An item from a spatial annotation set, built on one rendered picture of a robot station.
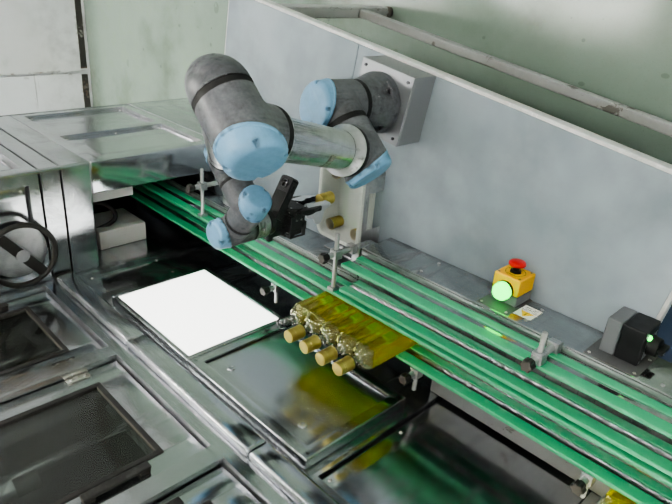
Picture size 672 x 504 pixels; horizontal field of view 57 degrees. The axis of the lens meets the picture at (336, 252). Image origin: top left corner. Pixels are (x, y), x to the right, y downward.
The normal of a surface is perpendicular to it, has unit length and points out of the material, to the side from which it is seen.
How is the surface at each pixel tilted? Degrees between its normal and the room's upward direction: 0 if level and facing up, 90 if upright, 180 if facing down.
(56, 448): 90
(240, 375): 91
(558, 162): 0
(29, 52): 90
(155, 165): 90
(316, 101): 10
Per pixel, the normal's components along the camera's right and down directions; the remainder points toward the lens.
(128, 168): 0.69, 0.35
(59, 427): 0.07, -0.90
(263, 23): -0.72, 0.25
